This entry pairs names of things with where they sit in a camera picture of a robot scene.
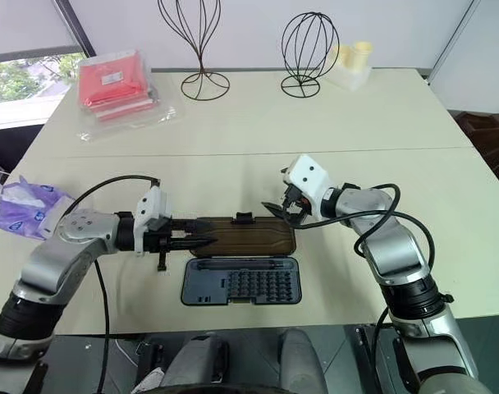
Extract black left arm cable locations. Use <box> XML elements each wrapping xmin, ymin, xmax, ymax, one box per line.
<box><xmin>66</xmin><ymin>175</ymin><xmax>163</xmax><ymax>394</ymax></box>

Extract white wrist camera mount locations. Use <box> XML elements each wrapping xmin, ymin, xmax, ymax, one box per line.
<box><xmin>134</xmin><ymin>185</ymin><xmax>173</xmax><ymax>258</ymax></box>
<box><xmin>285</xmin><ymin>153</ymin><xmax>332</xmax><ymax>214</ymax></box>

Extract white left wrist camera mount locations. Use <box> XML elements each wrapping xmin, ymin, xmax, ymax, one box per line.
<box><xmin>134</xmin><ymin>185</ymin><xmax>173</xmax><ymax>258</ymax></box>

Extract black wire hat stand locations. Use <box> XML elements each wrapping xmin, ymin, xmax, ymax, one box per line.
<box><xmin>279</xmin><ymin>11</ymin><xmax>340</xmax><ymax>99</ymax></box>

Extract red packets in plastic bag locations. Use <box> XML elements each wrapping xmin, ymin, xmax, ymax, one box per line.
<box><xmin>76</xmin><ymin>48</ymin><xmax>181</xmax><ymax>144</ymax></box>

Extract grey rounded robot body part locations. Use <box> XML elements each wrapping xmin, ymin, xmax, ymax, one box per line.
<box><xmin>163</xmin><ymin>330</ymin><xmax>236</xmax><ymax>394</ymax></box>
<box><xmin>278</xmin><ymin>328</ymin><xmax>329</xmax><ymax>394</ymax></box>

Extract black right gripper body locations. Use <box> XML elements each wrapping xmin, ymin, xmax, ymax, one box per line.
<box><xmin>278</xmin><ymin>183</ymin><xmax>316</xmax><ymax>218</ymax></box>

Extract dark screwdriver bit case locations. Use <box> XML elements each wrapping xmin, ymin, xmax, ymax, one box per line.
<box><xmin>179</xmin><ymin>211</ymin><xmax>304</xmax><ymax>307</ymax></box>

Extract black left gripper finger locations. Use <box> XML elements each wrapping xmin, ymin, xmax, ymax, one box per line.
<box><xmin>167</xmin><ymin>234</ymin><xmax>219</xmax><ymax>250</ymax></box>
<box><xmin>173</xmin><ymin>219</ymin><xmax>213</xmax><ymax>233</ymax></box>

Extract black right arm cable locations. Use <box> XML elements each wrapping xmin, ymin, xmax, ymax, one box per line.
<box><xmin>298</xmin><ymin>184</ymin><xmax>436</xmax><ymax>354</ymax></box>

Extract purple plastic tissue pack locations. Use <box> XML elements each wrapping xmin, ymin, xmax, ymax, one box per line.
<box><xmin>0</xmin><ymin>175</ymin><xmax>76</xmax><ymax>241</ymax></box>

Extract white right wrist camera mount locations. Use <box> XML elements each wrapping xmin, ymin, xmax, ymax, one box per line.
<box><xmin>285</xmin><ymin>153</ymin><xmax>332</xmax><ymax>214</ymax></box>

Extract white roller window blind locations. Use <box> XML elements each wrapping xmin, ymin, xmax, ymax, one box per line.
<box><xmin>0</xmin><ymin>0</ymin><xmax>77</xmax><ymax>58</ymax></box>

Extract brown wire hat stand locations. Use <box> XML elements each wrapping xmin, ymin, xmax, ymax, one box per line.
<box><xmin>156</xmin><ymin>0</ymin><xmax>231</xmax><ymax>100</ymax></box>

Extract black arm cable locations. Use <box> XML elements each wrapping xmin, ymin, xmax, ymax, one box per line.
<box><xmin>66</xmin><ymin>175</ymin><xmax>163</xmax><ymax>394</ymax></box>
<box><xmin>298</xmin><ymin>184</ymin><xmax>436</xmax><ymax>354</ymax></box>

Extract white holder with yellow cups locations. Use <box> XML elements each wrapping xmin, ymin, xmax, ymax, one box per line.
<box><xmin>326</xmin><ymin>39</ymin><xmax>374</xmax><ymax>91</ymax></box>

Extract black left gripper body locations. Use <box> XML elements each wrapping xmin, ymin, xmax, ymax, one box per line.
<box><xmin>144</xmin><ymin>218</ymin><xmax>194</xmax><ymax>273</ymax></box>

